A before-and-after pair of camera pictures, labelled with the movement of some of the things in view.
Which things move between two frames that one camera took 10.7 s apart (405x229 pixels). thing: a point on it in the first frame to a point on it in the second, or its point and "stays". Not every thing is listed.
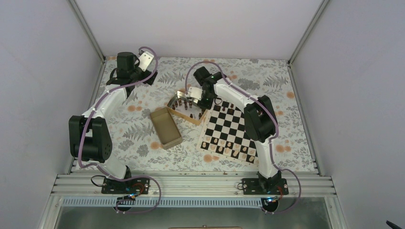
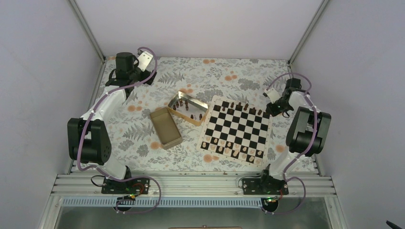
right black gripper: x=206 y=106 to x=272 y=111
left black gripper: x=150 y=81 stays
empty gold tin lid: x=165 y=129 stays
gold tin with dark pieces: x=186 y=108 stays
